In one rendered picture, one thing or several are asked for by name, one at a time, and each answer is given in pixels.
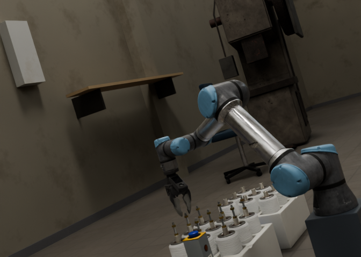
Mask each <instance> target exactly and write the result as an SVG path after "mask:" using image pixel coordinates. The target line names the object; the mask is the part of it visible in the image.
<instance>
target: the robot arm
mask: <svg viewBox="0 0 361 257"><path fill-rule="evenodd" d="M249 98H250V92H249V89H248V87H247V86H246V85H245V84H244V83H243V82H241V81H239V80H229V81H226V82H222V83H218V84H215V85H209V86H208V87H205V88H203V89H201V91H200V93H199V95H198V107H199V110H200V113H201V114H202V115H203V116H204V117H205V118H206V119H205V120H204V121H203V123H202V124H201V125H200V126H199V127H198V128H197V129H196V130H195V131H194V132H193V133H190V134H187V135H185V136H182V137H179V138H176V139H172V140H170V138H169V137H168V136H166V137H163V138H159V139H156V140H155V141H154V144H155V149H156V151H157V155H158V158H159V161H160V164H161V166H160V167H161V168H162V170H163V172H164V175H166V176H167V180H168V184H167V185H165V189H166V191H167V195H168V196H169V198H170V201H171V202H172V204H173V207H174V209H175V210H176V211H177V213H178V214H179V215H180V216H181V217H182V216H183V213H182V211H181V207H180V205H179V203H180V200H179V199H178V198H176V197H178V195H180V194H182V195H183V200H184V203H185V204H186V206H187V211H188V213H190V212H191V193H190V191H189V189H188V185H187V184H186V183H185V182H184V181H183V180H182V179H181V178H180V177H179V175H178V174H176V172H178V171H179V169H178V163H177V160H176V157H175V156H180V155H184V154H186V153H187V152H190V151H193V150H195V149H198V148H201V147H205V146H207V145H209V144H210V143H211V142H212V137H213V136H214V135H215V134H216V133H217V132H218V130H219V129H221V128H222V127H223V126H224V124H227V125H228V126H229V127H230V128H231V129H232V130H233V131H234V132H235V133H236V134H237V135H238V136H239V137H240V138H241V139H242V140H243V141H244V142H245V143H246V144H247V145H248V146H249V147H250V148H251V149H252V150H253V151H254V152H255V153H256V154H257V155H258V156H259V157H260V158H261V159H262V160H263V161H264V162H265V163H266V164H267V165H268V166H269V173H270V174H271V175H270V179H271V182H273V184H272V185H273V187H274V188H275V189H276V190H277V191H278V192H279V193H280V194H282V195H283V196H286V197H297V196H300V195H303V194H305V193H306V192H307V191H309V190H311V189H312V190H313V210H314V213H315V215H317V216H332V215H337V214H340V213H344V212H347V211H350V210H352V209H354V208H355V207H356V206H357V205H358V202H357V199H356V197H355V195H354V194H353V192H352V191H351V189H350V188H349V187H348V185H347V183H346V181H345V177H344V174H343V170H342V167H341V164H340V160H339V158H338V153H337V152H336V148H335V146H334V145H332V144H326V145H320V146H314V147H309V148H304V149H302V150H301V155H300V154H298V153H297V152H296V151H295V150H294V149H293V148H285V147H284V146H283V145H282V144H281V143H280V142H279V141H278V140H277V139H276V138H275V137H274V136H273V135H272V134H270V133H269V132H268V131H267V130H266V129H265V128H264V127H263V126H262V125H261V124H260V123H259V122H258V121H257V120H256V119H254V118H253V117H252V116H251V115H250V114H249V113H248V112H247V111H246V110H245V109H244V107H245V106H246V105H247V104H248V102H249Z"/></svg>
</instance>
